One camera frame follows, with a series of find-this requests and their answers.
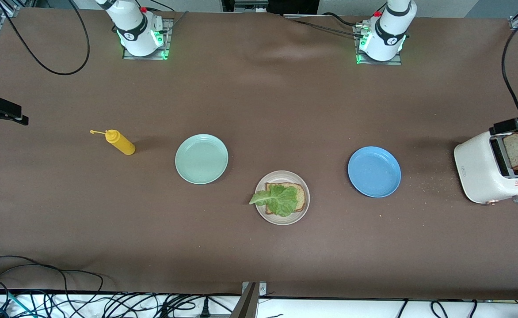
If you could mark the blue plate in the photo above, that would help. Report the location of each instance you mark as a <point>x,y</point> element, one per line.
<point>374,172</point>

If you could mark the beige plate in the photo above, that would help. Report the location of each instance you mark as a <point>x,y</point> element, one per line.
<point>301,213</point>

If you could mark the yellow mustard squeeze bottle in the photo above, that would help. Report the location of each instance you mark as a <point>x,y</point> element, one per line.
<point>122,145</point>

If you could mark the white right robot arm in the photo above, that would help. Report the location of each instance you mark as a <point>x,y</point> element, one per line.
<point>135,26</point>

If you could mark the black power plug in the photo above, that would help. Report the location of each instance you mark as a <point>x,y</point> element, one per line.
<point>205,309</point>

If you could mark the pale green plate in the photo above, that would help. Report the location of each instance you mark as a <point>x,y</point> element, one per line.
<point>201,159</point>

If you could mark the green lettuce leaf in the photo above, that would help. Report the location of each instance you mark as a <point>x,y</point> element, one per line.
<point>281,201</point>

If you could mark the black equipment box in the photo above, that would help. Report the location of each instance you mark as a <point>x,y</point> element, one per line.
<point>285,5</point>

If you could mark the grey metal bracket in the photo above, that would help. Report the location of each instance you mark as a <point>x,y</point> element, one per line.
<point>250,300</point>

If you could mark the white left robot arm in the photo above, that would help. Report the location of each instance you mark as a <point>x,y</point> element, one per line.
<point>389,31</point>

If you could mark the white toaster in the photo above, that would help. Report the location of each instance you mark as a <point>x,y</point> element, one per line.
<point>480,170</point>

